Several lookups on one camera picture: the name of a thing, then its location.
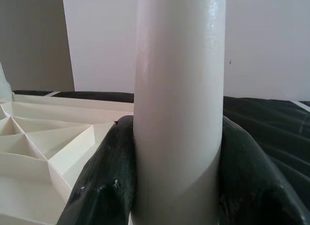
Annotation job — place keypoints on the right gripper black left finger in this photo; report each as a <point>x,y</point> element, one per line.
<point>104,186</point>

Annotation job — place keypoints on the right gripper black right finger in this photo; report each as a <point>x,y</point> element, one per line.
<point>249,186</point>

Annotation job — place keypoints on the white plastic table top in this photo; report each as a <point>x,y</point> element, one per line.
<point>48,142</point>

